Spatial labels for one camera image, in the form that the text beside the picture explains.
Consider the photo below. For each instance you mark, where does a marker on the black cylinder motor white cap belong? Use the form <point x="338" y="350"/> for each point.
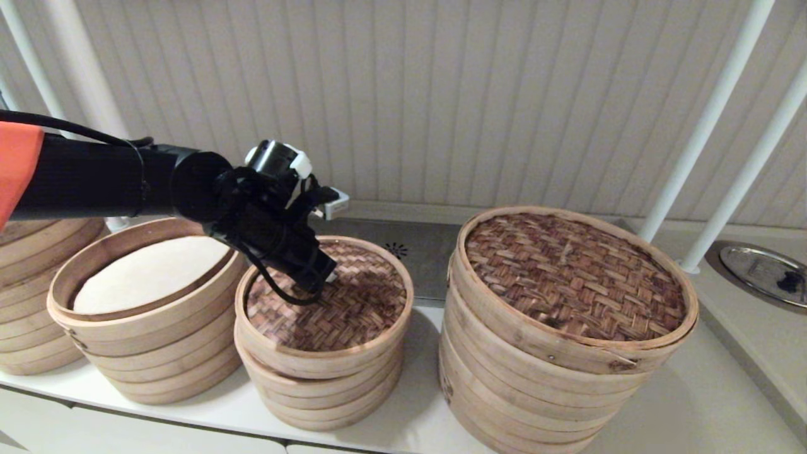
<point x="271" y="164"/>

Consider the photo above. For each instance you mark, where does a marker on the large woven bamboo steamer lid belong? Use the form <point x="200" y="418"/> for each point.
<point x="567" y="277"/>

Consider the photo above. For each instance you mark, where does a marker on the white slanted metal pole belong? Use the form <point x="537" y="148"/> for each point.
<point x="26" y="50"/>
<point x="744" y="189"/>
<point x="705" y="126"/>

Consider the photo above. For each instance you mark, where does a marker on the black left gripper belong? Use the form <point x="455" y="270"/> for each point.
<point x="277" y="243"/>

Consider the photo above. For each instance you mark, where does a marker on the wide white column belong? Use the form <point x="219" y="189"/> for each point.
<point x="82" y="50"/>

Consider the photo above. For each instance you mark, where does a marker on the short bamboo steamer stack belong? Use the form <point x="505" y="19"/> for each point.
<point x="328" y="407"/>

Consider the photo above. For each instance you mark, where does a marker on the wide bamboo steamer stack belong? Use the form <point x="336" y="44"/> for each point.
<point x="517" y="410"/>

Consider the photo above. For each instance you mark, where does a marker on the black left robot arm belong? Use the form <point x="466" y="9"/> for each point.
<point x="94" y="180"/>

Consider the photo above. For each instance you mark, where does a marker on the medium bamboo steamer stack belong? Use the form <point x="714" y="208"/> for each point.
<point x="157" y="366"/>

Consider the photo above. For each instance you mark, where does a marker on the tall bamboo steamer stack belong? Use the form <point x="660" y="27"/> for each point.
<point x="31" y="315"/>

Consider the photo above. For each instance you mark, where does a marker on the white cabinet door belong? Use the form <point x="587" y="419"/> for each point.
<point x="31" y="429"/>

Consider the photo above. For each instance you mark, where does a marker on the round white steamer liner cloth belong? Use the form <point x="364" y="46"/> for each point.
<point x="145" y="277"/>

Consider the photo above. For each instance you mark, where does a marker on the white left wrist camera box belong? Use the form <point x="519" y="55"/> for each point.
<point x="337" y="205"/>

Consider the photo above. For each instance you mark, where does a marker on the round stainless steel lid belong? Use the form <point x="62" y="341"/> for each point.
<point x="756" y="271"/>

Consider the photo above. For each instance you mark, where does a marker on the small woven bamboo steamer lid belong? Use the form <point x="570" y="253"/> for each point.
<point x="365" y="309"/>

